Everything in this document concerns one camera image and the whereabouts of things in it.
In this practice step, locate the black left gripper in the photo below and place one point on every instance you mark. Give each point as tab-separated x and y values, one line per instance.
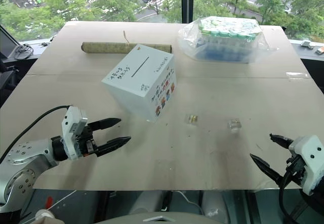
86	143

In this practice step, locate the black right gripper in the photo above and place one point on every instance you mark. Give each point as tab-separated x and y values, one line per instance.
296	168

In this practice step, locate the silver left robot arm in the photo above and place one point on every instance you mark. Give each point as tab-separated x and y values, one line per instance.
22	163

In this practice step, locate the white cardboard slot box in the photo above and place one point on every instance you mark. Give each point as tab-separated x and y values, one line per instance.
136	82

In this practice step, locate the clear plastic cube case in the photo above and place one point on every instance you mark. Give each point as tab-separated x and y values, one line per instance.
234	125

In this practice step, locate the clear tape strip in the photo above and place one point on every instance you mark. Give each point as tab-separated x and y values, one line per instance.
297	74

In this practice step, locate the rolled brown paper tube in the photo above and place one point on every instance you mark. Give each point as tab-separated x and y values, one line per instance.
106	47

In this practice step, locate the small orange white item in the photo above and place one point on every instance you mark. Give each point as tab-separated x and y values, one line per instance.
320	50

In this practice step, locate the small white box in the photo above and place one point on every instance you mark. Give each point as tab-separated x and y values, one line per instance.
307	44

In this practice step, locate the clear plastic bag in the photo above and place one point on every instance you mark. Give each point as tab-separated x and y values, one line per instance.
187	42

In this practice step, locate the pack of green-capped bottles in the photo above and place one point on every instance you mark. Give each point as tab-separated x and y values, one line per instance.
227	37

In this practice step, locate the black monitor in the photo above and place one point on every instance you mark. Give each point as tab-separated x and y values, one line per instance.
6	42

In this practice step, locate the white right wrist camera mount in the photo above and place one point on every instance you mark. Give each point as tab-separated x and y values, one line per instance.
312	155

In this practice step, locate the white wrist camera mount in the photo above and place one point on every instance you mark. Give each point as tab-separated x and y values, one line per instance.
312	155
73	123

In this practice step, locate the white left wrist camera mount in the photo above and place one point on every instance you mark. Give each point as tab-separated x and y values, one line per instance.
73	123

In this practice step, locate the black window frame post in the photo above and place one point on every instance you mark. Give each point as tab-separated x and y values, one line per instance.
187	1

